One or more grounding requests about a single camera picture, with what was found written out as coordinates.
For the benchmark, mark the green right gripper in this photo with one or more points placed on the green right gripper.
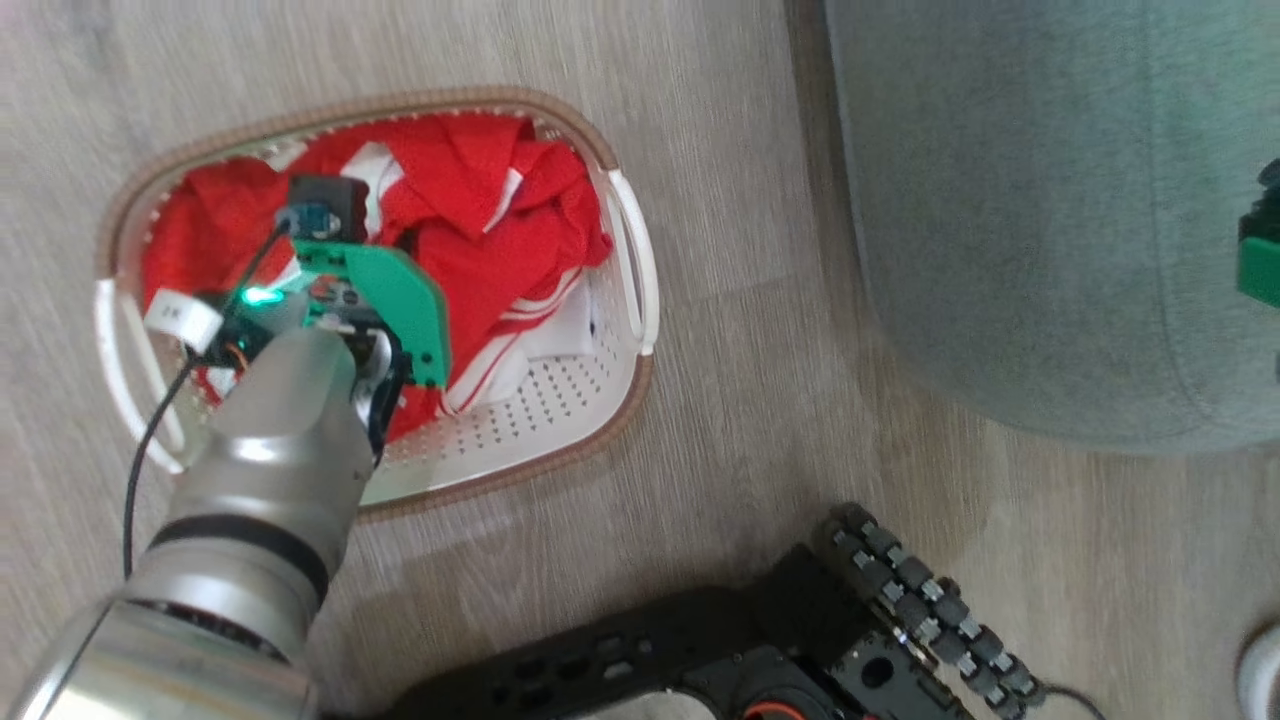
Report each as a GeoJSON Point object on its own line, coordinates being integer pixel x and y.
{"type": "Point", "coordinates": [1262, 270]}

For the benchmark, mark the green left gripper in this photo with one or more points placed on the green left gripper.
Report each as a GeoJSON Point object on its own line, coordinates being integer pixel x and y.
{"type": "Point", "coordinates": [400, 300]}

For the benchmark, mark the red jersey with white stripes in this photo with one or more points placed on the red jersey with white stripes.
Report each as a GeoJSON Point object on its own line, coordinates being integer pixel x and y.
{"type": "Point", "coordinates": [480, 230]}

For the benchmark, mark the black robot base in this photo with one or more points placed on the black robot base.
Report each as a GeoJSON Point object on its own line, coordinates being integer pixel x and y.
{"type": "Point", "coordinates": [620, 650]}

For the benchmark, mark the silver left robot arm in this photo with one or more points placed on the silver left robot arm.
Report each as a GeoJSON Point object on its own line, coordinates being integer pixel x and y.
{"type": "Point", "coordinates": [260, 480]}

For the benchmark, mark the white basket with brown rim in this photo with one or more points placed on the white basket with brown rim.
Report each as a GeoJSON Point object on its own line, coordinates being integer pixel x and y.
{"type": "Point", "coordinates": [560, 400]}

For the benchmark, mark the grey-green upholstered seat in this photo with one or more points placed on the grey-green upholstered seat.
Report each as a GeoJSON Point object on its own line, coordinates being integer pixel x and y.
{"type": "Point", "coordinates": [1020, 200]}

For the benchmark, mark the white rounded object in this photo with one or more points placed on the white rounded object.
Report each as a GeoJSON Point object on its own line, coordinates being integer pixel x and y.
{"type": "Point", "coordinates": [1262, 675]}

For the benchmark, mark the black mecanum roller wheel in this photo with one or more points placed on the black mecanum roller wheel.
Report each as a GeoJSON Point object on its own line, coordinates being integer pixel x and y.
{"type": "Point", "coordinates": [930, 600]}

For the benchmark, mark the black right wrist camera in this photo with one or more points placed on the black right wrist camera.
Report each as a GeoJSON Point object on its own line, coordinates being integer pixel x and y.
{"type": "Point", "coordinates": [1270, 195]}

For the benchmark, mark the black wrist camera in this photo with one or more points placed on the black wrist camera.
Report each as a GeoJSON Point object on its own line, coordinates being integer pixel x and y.
{"type": "Point", "coordinates": [330, 205]}
{"type": "Point", "coordinates": [1270, 195]}

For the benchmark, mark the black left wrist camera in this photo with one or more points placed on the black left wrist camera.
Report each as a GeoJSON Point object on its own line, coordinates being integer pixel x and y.
{"type": "Point", "coordinates": [330, 205]}

